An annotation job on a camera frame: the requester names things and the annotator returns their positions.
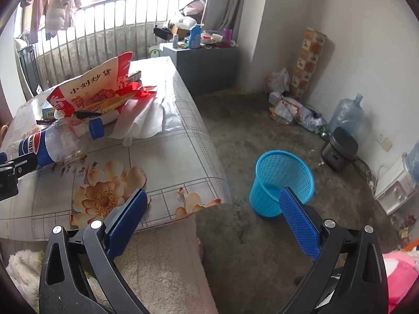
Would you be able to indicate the red and white snack bag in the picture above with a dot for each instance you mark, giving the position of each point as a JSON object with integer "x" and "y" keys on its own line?
{"x": 91, "y": 88}

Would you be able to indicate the pile of floor litter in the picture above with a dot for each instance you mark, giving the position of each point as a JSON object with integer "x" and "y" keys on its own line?
{"x": 294, "y": 111}

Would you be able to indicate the small red wrapper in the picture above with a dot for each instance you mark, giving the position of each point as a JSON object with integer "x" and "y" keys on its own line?
{"x": 144, "y": 91}

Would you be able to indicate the white tissue paper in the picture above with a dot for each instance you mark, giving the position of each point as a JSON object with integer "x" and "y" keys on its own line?
{"x": 144, "y": 117}

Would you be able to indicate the white bag green print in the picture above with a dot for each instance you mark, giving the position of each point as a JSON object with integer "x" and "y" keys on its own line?
{"x": 155, "y": 51}

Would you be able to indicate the purple cup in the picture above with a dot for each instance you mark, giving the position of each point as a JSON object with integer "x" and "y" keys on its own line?
{"x": 227, "y": 35}

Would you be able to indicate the yellow wrapper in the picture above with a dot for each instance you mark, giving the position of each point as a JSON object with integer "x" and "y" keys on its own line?
{"x": 118, "y": 102}

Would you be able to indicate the grey cabinet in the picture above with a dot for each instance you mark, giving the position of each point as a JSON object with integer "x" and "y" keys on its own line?
{"x": 209, "y": 68}

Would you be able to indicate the large clear water jug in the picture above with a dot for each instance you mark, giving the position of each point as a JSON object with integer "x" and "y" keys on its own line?
{"x": 347, "y": 114}

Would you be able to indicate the white fluffy cloth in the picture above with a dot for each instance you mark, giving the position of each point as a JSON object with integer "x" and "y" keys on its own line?
{"x": 163, "y": 274}

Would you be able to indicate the black rack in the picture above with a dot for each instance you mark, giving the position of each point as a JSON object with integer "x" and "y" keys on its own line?
{"x": 31, "y": 68}

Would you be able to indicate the black rice cooker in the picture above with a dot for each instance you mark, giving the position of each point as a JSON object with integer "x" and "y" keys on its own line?
{"x": 338, "y": 147}

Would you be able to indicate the metal window railing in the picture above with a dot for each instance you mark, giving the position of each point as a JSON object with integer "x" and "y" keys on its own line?
{"x": 108, "y": 29}

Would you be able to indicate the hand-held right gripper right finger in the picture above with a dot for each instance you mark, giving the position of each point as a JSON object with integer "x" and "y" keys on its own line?
{"x": 299, "y": 225}

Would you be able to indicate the floral tablecloth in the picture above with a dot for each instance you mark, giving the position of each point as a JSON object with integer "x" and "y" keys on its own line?
{"x": 163, "y": 170}

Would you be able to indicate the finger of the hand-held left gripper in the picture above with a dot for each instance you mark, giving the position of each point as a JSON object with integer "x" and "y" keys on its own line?
{"x": 23, "y": 165}

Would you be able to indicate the blue plastic wastebasket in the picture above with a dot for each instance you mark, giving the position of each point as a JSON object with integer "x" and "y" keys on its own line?
{"x": 268, "y": 186}

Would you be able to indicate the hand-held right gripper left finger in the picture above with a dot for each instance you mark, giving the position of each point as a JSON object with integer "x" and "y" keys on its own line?
{"x": 129, "y": 219}

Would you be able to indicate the wall socket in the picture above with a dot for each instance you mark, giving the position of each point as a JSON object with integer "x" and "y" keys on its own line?
{"x": 384, "y": 143}

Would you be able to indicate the clear plastic bottle blue label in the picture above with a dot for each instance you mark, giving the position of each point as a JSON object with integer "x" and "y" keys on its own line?
{"x": 49, "y": 144}

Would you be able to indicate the patterned rolled mat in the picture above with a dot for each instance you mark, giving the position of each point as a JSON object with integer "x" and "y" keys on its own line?
{"x": 307, "y": 62}

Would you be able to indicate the white appliance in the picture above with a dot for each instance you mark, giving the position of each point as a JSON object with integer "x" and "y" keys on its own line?
{"x": 392, "y": 189}

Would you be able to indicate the black marker pen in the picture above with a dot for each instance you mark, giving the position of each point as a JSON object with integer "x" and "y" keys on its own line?
{"x": 86, "y": 114}

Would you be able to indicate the beige hanging puffer coat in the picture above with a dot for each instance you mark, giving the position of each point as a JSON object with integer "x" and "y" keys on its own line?
{"x": 60, "y": 3}

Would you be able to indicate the pink hanging garment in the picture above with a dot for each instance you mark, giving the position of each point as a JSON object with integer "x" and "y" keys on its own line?
{"x": 36, "y": 9}

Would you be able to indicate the white plastic bag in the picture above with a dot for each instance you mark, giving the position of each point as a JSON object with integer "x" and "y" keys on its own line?
{"x": 278, "y": 80}

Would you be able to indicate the blue detergent bottle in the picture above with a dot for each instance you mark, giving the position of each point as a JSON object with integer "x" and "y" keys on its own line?
{"x": 194, "y": 37}

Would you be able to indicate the white cylindrical tube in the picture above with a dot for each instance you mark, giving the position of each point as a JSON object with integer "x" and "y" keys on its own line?
{"x": 111, "y": 116}

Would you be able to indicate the pile of household clutter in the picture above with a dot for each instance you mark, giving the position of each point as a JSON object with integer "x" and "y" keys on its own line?
{"x": 183, "y": 16}

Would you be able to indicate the pink cloth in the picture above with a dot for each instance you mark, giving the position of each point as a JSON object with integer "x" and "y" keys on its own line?
{"x": 401, "y": 278}

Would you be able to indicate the small teal box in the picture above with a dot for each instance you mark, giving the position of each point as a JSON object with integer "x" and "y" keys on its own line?
{"x": 49, "y": 111}

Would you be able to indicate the grey curtain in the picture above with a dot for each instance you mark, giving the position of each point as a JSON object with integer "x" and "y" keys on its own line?
{"x": 226, "y": 0}

